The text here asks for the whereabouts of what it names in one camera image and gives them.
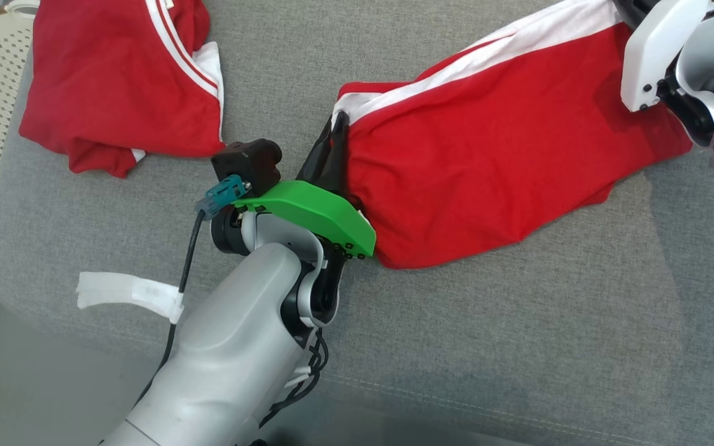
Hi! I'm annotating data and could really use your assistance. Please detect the black cable bundle on arm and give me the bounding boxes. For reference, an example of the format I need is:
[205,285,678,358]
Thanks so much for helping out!
[258,328,330,428]

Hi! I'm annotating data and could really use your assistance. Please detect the black left camera cable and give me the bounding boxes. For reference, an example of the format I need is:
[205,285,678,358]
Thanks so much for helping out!
[137,211,206,403]

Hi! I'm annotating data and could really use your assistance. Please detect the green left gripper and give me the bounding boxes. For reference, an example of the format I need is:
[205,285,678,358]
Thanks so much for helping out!
[233,111,376,260]

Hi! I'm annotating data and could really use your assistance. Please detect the red garment with white stripes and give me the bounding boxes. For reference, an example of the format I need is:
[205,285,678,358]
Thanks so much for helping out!
[19,0,226,179]

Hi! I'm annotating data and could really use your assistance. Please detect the teal left camera connector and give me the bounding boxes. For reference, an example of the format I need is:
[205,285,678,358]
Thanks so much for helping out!
[196,175,252,221]

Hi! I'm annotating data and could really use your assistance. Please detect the white tape label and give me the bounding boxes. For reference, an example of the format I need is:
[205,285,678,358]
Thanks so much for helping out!
[77,271,185,324]

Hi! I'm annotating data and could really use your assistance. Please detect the red basketball jersey white trim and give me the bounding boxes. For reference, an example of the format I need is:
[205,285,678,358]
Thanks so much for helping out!
[331,0,694,270]

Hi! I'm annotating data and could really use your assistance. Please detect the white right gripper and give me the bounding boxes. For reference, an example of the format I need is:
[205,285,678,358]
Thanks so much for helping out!
[611,0,714,113]

